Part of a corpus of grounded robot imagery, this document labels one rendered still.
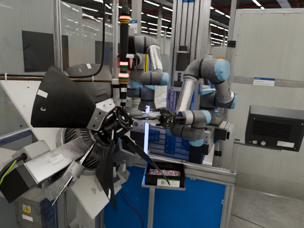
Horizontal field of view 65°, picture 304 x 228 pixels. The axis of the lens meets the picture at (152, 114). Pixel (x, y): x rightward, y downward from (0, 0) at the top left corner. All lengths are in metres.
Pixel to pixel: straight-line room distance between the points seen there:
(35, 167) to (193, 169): 0.93
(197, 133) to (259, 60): 1.65
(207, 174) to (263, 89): 1.55
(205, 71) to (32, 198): 1.07
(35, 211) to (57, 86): 0.60
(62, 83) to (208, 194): 1.07
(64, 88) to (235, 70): 2.15
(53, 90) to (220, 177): 1.03
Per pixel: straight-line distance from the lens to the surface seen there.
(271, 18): 2.82
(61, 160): 0.92
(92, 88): 1.13
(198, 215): 1.65
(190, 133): 1.30
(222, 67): 1.37
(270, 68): 2.80
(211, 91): 1.77
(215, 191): 1.55
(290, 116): 1.34
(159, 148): 1.97
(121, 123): 0.97
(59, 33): 1.84
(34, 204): 1.24
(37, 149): 0.93
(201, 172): 1.48
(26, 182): 0.82
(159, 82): 1.35
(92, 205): 1.09
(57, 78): 0.90
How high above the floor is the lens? 1.48
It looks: 14 degrees down
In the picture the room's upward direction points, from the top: 3 degrees clockwise
